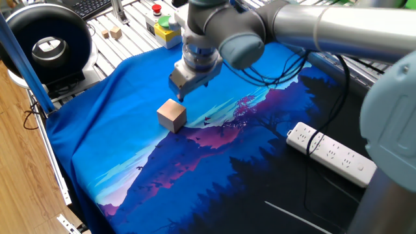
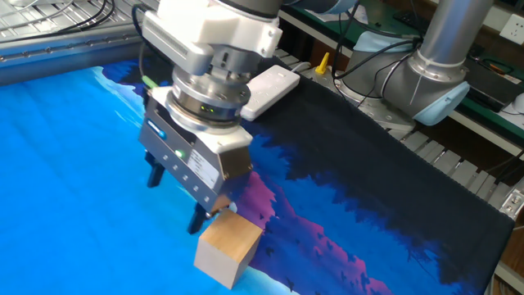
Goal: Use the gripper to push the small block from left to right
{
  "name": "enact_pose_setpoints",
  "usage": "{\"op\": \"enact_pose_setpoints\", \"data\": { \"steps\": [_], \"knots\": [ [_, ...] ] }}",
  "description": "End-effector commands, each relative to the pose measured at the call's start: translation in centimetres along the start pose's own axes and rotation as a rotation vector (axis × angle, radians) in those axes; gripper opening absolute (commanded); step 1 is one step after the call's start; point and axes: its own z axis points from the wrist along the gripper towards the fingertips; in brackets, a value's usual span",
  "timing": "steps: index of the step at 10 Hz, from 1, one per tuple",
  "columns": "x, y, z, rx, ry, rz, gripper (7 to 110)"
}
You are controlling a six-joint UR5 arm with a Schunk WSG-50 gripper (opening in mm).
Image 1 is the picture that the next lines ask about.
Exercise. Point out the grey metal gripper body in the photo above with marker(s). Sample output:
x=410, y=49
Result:
x=191, y=79

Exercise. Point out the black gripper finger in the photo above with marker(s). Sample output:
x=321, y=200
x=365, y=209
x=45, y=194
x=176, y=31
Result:
x=205, y=84
x=180, y=97

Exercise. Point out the large wooden cube block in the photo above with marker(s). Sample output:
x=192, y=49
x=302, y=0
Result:
x=171, y=117

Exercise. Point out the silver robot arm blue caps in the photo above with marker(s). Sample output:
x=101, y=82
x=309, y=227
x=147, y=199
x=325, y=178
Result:
x=325, y=29

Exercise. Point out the yellow box green button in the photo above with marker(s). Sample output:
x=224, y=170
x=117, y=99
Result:
x=167, y=37

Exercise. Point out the grey box red button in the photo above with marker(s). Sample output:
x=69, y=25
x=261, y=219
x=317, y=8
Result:
x=151, y=26

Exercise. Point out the blue mountain landscape printed cloth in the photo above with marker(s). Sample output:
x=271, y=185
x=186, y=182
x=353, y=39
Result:
x=130, y=146

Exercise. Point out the small wooden cube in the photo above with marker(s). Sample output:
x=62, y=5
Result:
x=116, y=33

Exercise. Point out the tiny wooden cube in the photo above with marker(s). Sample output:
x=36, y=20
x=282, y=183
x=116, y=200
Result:
x=105, y=34

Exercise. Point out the black keyboard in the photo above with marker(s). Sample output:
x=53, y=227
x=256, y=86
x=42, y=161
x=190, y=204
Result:
x=91, y=7

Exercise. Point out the white power strip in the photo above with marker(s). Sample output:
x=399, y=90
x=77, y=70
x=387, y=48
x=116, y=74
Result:
x=334, y=156

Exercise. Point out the blue metal pole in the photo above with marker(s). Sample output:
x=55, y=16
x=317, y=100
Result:
x=29, y=71

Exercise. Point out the aluminium post with bracket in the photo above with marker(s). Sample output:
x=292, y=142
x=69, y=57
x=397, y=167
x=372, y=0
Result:
x=118, y=11

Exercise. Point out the aluminium profile rail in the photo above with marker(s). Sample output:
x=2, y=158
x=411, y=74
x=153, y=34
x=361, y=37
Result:
x=325, y=66

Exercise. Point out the white table side rail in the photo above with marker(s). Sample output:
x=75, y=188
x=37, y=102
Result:
x=62, y=185

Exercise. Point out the white metal bracket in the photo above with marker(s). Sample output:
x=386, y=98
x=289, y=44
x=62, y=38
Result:
x=66, y=224

